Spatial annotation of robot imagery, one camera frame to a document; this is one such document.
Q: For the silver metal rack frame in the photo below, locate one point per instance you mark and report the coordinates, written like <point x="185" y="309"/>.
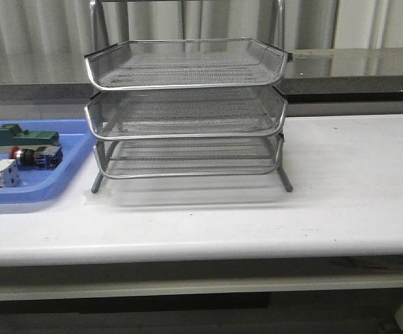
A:
<point x="98" y="24"/>

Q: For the dark granite counter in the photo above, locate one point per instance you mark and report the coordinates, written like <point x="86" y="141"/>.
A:
<point x="313" y="75"/>

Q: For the silver mesh tray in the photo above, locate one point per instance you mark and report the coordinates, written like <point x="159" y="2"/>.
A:
<point x="186" y="113"/>
<point x="187" y="66"/>
<point x="188" y="157"/>

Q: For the red emergency stop button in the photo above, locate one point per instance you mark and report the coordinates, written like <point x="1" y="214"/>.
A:
<point x="44" y="157"/>

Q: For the green terminal block module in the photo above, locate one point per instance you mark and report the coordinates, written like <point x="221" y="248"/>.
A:
<point x="13" y="135"/>

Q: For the blue plastic tray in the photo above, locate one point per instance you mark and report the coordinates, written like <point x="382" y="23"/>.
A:
<point x="38" y="184"/>

